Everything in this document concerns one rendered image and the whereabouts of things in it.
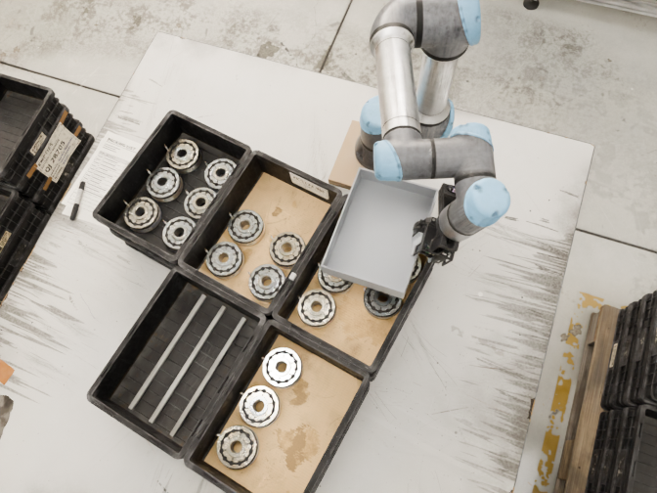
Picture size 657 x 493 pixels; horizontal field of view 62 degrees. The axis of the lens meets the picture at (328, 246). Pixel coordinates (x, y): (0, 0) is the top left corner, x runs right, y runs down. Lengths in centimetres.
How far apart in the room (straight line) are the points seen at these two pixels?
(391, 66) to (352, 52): 183
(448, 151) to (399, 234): 37
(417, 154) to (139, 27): 253
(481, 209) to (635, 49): 235
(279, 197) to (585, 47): 198
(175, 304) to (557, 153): 127
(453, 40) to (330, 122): 71
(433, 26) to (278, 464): 109
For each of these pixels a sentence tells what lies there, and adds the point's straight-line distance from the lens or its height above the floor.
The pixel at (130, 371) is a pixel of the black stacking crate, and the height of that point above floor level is 83.
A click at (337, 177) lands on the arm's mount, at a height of 73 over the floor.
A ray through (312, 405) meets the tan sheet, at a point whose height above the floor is 83.
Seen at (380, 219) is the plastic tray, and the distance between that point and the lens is 135.
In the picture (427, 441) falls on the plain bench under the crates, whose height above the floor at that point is 70.
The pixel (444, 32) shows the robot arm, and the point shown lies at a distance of 129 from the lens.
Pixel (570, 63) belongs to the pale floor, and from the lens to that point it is 308.
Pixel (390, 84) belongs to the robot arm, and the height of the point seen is 139.
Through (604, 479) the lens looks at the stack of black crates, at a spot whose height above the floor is 30.
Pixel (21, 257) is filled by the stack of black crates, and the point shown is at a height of 27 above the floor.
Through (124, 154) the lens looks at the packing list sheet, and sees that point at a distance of 202.
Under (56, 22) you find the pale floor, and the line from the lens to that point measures 360.
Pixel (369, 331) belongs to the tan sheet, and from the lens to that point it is 149.
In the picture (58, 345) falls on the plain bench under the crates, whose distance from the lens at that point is 187.
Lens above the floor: 229
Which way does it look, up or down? 69 degrees down
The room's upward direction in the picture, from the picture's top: 12 degrees counter-clockwise
